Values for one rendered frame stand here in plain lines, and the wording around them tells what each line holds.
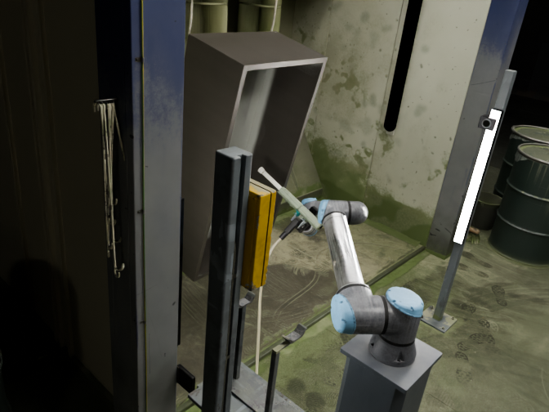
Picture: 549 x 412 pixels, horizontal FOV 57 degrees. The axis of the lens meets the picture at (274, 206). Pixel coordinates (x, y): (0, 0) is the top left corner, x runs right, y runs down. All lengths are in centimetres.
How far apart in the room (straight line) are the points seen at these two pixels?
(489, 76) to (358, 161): 130
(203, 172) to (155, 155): 85
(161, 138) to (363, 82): 299
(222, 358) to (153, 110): 72
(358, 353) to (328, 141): 281
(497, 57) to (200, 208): 235
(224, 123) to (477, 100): 221
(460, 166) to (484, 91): 57
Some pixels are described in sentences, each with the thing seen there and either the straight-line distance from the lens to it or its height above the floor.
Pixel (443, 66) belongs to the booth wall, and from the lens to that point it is 402.
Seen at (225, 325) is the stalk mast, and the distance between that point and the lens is 128.
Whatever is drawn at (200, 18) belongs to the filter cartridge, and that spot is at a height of 165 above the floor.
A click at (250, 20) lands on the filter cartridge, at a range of 399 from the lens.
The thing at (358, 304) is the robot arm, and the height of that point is 89.
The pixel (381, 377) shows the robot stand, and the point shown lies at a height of 63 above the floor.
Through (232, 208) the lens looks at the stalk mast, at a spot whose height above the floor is 152.
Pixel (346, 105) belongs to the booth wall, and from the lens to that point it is 447.
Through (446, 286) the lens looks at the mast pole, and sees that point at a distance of 343.
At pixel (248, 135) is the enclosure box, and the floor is 110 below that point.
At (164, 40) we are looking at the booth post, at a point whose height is 179.
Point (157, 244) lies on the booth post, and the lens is 171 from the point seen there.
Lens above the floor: 201
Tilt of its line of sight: 25 degrees down
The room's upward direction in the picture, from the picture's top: 6 degrees clockwise
